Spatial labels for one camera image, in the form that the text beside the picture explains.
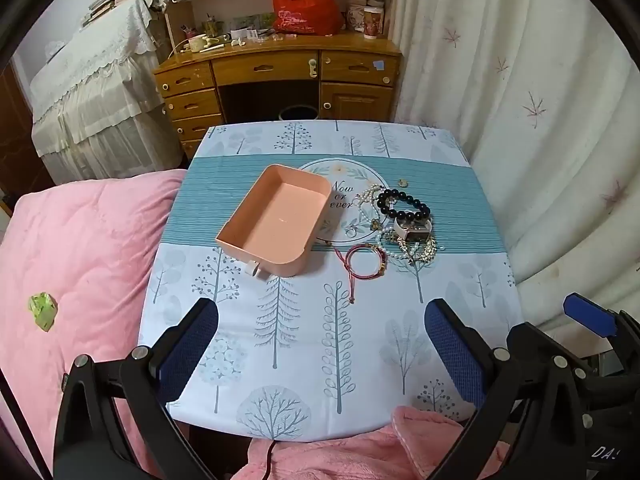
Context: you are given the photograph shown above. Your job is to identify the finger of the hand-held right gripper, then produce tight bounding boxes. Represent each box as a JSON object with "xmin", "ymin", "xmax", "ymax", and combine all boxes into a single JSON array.
[{"xmin": 562, "ymin": 293, "xmax": 640, "ymax": 376}]

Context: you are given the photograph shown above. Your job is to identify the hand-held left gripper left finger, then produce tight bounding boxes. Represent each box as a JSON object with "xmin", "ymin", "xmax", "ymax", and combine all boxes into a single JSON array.
[{"xmin": 52, "ymin": 297, "xmax": 221, "ymax": 480}]

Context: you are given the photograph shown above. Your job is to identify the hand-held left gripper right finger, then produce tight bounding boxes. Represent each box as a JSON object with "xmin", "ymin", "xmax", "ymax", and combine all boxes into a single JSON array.
[{"xmin": 424, "ymin": 298, "xmax": 590, "ymax": 480}]

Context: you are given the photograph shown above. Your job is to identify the pearl and gold bracelet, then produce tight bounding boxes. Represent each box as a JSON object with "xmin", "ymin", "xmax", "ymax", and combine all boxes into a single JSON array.
[{"xmin": 380, "ymin": 232, "xmax": 444, "ymax": 267}]

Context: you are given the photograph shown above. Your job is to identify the red cord bracelet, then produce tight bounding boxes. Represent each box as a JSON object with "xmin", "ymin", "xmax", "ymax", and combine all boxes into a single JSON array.
[{"xmin": 332, "ymin": 242, "xmax": 389, "ymax": 306}]

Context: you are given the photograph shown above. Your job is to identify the white strap wristwatch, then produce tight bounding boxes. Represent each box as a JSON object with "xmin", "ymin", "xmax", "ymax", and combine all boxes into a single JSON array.
[{"xmin": 392, "ymin": 215, "xmax": 434, "ymax": 241}]

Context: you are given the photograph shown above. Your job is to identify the pink plastic tray box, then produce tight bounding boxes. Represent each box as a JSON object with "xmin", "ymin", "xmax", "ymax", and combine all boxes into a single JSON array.
[{"xmin": 215, "ymin": 163, "xmax": 332, "ymax": 279}]

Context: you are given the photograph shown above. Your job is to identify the black bead bracelet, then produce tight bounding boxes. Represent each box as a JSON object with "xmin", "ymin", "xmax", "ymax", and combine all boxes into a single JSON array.
[{"xmin": 376, "ymin": 188, "xmax": 432, "ymax": 224}]

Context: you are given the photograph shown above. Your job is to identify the pearl necklace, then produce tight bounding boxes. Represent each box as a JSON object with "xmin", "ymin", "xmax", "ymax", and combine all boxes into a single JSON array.
[{"xmin": 352, "ymin": 185, "xmax": 389, "ymax": 231}]

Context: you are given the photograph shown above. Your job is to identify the tree print tablecloth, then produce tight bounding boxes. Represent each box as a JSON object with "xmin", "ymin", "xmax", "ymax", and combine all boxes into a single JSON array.
[{"xmin": 137, "ymin": 120, "xmax": 526, "ymax": 444}]

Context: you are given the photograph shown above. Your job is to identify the pink quilt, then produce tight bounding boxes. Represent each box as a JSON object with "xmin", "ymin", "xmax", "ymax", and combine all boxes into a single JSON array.
[{"xmin": 0, "ymin": 169, "xmax": 189, "ymax": 480}]

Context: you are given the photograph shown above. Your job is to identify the pink fleece clothing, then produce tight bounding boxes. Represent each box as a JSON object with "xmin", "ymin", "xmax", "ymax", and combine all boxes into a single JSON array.
[{"xmin": 232, "ymin": 405, "xmax": 506, "ymax": 480}]

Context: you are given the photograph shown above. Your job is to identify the green crumpled wrapper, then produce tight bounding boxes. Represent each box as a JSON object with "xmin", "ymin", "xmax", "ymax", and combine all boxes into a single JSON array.
[{"xmin": 28, "ymin": 292, "xmax": 59, "ymax": 332}]

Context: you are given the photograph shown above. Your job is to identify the white leaf print curtain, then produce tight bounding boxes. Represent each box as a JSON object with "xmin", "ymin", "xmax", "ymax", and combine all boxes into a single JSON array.
[{"xmin": 385, "ymin": 0, "xmax": 640, "ymax": 321}]

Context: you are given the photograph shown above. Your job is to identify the dark trash bin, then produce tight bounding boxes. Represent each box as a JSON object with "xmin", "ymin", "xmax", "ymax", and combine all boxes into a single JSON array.
[{"xmin": 278, "ymin": 105, "xmax": 319, "ymax": 122}]

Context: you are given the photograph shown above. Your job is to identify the white lace-covered furniture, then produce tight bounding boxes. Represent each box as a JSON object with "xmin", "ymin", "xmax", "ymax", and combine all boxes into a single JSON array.
[{"xmin": 30, "ymin": 0, "xmax": 184, "ymax": 186}]

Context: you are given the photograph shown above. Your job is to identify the wooden desk with hutch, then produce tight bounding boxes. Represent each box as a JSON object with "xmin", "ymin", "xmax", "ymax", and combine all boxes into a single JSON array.
[{"xmin": 152, "ymin": 0, "xmax": 404, "ymax": 161}]

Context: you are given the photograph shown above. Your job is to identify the patterned paper cup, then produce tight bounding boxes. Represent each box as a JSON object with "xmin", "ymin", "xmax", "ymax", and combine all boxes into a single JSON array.
[{"xmin": 362, "ymin": 6, "xmax": 385, "ymax": 40}]

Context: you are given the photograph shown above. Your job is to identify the stack of books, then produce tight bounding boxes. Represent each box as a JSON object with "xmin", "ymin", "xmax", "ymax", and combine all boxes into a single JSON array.
[{"xmin": 82, "ymin": 0, "xmax": 151, "ymax": 26}]

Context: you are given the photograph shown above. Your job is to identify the red plastic bag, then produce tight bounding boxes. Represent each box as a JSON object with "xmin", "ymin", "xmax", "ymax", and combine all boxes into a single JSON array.
[{"xmin": 271, "ymin": 0, "xmax": 345, "ymax": 37}]

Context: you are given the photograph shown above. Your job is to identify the floral storage box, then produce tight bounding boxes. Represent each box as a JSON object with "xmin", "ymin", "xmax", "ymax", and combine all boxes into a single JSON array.
[{"xmin": 347, "ymin": 0, "xmax": 387, "ymax": 31}]

